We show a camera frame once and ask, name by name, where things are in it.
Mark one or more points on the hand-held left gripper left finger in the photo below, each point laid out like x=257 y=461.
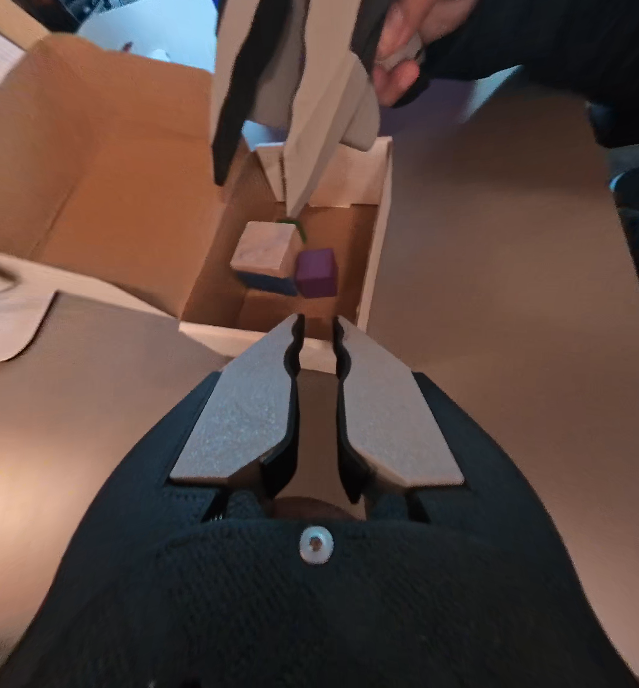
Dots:
x=239 y=424

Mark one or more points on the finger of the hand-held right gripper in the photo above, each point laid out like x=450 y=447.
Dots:
x=325 y=107
x=228 y=64

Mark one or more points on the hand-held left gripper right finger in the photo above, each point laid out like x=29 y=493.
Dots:
x=389 y=430

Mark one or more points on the green wooden cube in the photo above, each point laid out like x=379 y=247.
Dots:
x=292 y=223

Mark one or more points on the blue wooden cube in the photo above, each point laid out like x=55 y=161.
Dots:
x=268 y=284

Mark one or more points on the pale wooden cube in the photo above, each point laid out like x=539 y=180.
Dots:
x=263 y=247

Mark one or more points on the purple wooden cube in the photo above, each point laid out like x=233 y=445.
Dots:
x=317 y=271

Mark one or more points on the white cardboard mailer box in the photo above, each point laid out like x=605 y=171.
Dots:
x=110 y=188

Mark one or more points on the person's right forearm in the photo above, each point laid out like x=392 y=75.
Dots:
x=540 y=37

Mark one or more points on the person's right hand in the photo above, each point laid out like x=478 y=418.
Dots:
x=400 y=48

